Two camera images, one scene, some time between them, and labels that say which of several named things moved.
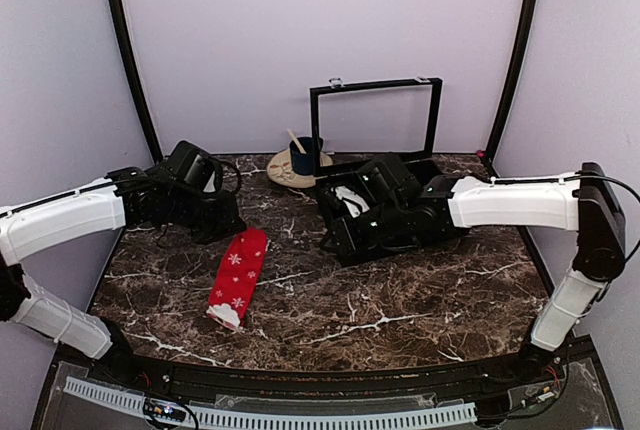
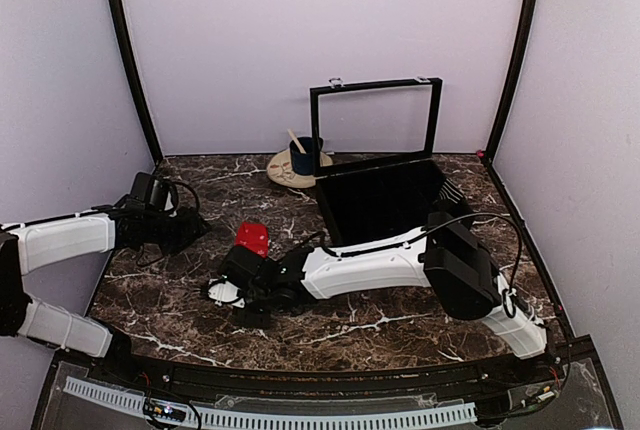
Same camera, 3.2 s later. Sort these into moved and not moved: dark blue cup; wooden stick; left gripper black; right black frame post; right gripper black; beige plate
Moved: left gripper black; right gripper black
Not moved: right black frame post; dark blue cup; beige plate; wooden stick
